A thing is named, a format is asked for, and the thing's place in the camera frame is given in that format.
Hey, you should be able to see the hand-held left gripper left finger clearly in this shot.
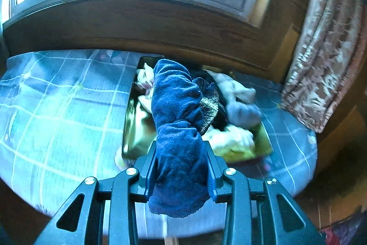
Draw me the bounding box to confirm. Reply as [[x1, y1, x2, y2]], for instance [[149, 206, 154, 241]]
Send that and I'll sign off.
[[34, 141, 158, 245]]

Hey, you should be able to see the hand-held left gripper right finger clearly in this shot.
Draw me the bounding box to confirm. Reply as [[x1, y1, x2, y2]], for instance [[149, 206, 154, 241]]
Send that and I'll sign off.
[[202, 141, 326, 245]]

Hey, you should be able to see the navy knotted cloth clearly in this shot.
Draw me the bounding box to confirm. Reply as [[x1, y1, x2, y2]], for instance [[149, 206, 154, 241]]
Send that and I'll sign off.
[[147, 59, 211, 218]]

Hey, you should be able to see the cream cloth bundle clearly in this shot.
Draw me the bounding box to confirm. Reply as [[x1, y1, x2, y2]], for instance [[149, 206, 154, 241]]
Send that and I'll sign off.
[[205, 126, 256, 163]]

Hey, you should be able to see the dark red box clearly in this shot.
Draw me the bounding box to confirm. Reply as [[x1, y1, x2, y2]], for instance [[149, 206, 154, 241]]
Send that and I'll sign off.
[[122, 56, 273, 165]]

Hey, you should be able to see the black cloth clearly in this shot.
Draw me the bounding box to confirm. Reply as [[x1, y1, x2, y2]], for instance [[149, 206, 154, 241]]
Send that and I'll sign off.
[[191, 70, 230, 136]]

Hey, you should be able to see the pink floral knotted cloth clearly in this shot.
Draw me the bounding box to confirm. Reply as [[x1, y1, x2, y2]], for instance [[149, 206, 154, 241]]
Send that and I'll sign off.
[[135, 63, 157, 113]]

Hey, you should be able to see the white cloth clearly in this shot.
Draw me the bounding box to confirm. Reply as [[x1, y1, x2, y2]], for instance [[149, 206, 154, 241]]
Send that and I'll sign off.
[[205, 70, 257, 103]]

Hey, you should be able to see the blue checked bedsheet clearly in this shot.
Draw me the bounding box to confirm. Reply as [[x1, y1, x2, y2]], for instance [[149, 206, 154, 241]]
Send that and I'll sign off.
[[0, 50, 319, 240]]

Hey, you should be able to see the dark plastic bag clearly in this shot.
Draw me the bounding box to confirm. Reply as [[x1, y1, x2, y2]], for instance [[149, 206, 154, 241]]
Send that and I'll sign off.
[[320, 212, 367, 245]]

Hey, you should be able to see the dark wooden headboard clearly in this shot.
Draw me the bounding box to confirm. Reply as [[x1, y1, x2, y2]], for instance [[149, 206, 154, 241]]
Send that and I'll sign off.
[[3, 0, 304, 75]]

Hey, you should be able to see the patterned brown curtain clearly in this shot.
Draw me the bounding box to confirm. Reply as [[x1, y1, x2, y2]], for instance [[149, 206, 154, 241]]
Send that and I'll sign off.
[[279, 0, 367, 133]]

